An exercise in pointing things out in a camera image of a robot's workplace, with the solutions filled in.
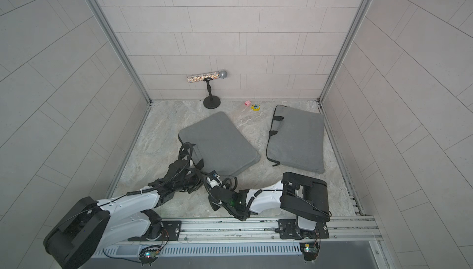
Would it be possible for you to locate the right circuit board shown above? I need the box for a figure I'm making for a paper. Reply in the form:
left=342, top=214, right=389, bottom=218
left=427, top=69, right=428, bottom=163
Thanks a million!
left=299, top=242, right=320, bottom=262

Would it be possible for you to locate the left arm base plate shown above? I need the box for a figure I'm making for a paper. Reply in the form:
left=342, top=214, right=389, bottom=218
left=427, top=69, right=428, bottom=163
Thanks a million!
left=128, top=220, right=182, bottom=242

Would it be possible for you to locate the grey laptop bag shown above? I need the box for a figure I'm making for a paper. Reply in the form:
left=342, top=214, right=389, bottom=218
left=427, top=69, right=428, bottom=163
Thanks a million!
left=178, top=112, right=261, bottom=176
left=266, top=105, right=325, bottom=174

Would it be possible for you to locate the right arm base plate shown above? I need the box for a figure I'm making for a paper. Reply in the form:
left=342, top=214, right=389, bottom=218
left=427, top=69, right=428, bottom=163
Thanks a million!
left=275, top=217, right=330, bottom=240

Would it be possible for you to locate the black cable left base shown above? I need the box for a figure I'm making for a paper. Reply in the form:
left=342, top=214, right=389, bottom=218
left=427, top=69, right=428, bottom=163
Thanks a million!
left=102, top=248, right=149, bottom=264

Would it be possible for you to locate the aluminium mounting rail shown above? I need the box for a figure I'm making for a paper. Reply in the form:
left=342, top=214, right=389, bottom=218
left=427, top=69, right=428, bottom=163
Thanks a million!
left=97, top=217, right=382, bottom=250

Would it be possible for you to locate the left circuit board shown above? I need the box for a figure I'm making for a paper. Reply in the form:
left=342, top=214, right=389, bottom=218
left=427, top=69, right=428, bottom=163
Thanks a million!
left=138, top=245, right=161, bottom=266

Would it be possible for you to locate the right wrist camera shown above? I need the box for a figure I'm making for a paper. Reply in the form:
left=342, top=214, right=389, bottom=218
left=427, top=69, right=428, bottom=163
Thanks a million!
left=206, top=171, right=222, bottom=189

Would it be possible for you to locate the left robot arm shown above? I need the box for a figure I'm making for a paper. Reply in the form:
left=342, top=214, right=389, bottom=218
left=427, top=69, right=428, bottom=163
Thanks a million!
left=43, top=160, right=202, bottom=269

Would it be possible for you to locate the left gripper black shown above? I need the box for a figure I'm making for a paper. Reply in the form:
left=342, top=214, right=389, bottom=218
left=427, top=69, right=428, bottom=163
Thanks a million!
left=174, top=168, right=213, bottom=194

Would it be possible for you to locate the circuit board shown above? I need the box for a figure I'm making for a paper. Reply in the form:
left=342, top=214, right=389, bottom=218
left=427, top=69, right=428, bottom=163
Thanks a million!
left=138, top=245, right=161, bottom=266
left=299, top=242, right=320, bottom=262

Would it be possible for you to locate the black microphone stand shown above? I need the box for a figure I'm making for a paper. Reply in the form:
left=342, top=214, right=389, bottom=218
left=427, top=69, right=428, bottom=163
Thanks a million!
left=203, top=77, right=221, bottom=109

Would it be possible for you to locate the glitter microphone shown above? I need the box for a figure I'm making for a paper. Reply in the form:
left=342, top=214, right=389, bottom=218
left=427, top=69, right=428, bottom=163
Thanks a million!
left=187, top=70, right=228, bottom=83

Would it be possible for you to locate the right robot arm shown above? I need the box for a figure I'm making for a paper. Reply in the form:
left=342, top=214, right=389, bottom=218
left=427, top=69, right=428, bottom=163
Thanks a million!
left=204, top=172, right=332, bottom=240

